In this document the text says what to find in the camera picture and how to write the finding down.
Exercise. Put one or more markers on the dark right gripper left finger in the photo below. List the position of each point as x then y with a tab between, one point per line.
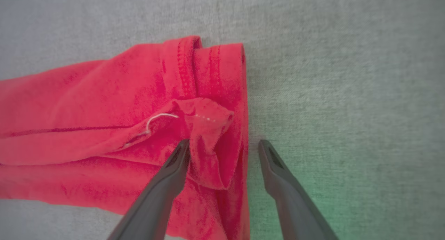
156	198

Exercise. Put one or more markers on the grey fabric sofa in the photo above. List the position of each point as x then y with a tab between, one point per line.
347	94

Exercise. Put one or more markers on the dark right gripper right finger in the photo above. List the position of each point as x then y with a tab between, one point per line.
292	205

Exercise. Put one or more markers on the red and white basketball jersey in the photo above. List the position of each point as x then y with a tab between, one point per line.
104	111

